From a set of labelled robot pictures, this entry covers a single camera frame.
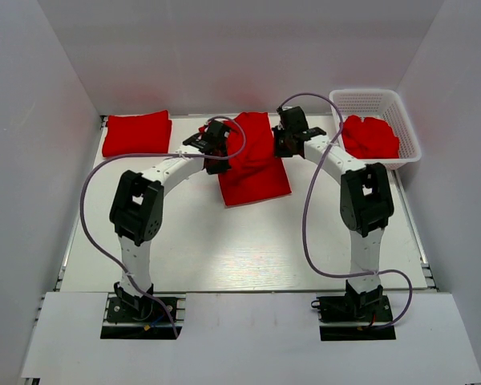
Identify red t-shirt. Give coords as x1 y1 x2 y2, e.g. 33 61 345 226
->
218 111 292 207
102 110 172 158

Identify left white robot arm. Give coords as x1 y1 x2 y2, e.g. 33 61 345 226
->
109 120 233 320

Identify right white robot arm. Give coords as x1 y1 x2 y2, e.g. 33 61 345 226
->
273 107 394 322

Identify crumpled red shirts in basket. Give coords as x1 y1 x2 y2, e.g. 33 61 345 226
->
342 115 400 159

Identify folded red t-shirt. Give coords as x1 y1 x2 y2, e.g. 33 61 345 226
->
102 110 172 158

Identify white plastic basket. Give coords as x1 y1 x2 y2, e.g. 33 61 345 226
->
329 88 422 170

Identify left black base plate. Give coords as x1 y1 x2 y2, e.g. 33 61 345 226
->
100 294 177 341

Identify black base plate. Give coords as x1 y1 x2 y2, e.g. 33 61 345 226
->
310 295 396 342
100 294 177 341

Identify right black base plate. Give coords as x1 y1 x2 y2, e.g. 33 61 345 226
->
310 295 396 342

